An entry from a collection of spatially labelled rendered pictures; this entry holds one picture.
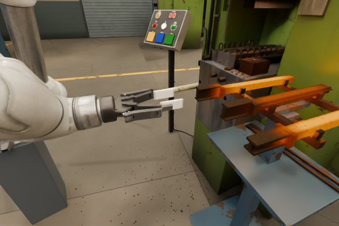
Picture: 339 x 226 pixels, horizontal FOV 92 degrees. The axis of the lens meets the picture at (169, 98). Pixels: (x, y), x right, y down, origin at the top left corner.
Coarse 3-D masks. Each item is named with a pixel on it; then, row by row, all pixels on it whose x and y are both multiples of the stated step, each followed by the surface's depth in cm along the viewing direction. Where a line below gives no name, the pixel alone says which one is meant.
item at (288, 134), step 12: (312, 120) 40; (324, 120) 40; (336, 120) 40; (264, 132) 35; (276, 132) 35; (288, 132) 35; (300, 132) 36; (312, 132) 38; (252, 144) 33; (264, 144) 33; (276, 144) 35; (288, 144) 35
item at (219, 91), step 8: (256, 80) 62; (264, 80) 62; (272, 80) 62; (280, 80) 63; (200, 88) 53; (208, 88) 53; (216, 88) 55; (224, 88) 54; (232, 88) 56; (248, 88) 59; (256, 88) 60; (200, 96) 54; (208, 96) 56; (216, 96) 56
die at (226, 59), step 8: (224, 48) 107; (232, 48) 102; (264, 48) 100; (272, 48) 101; (280, 48) 101; (216, 56) 101; (224, 56) 95; (232, 56) 89; (248, 56) 91; (256, 56) 94; (224, 64) 96; (232, 64) 90
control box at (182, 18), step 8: (152, 16) 136; (160, 16) 130; (168, 16) 125; (176, 16) 121; (184, 16) 117; (152, 24) 135; (160, 24) 129; (168, 24) 124; (176, 24) 120; (184, 24) 119; (160, 32) 128; (168, 32) 123; (176, 32) 119; (184, 32) 121; (144, 40) 138; (176, 40) 118; (168, 48) 128; (176, 48) 120
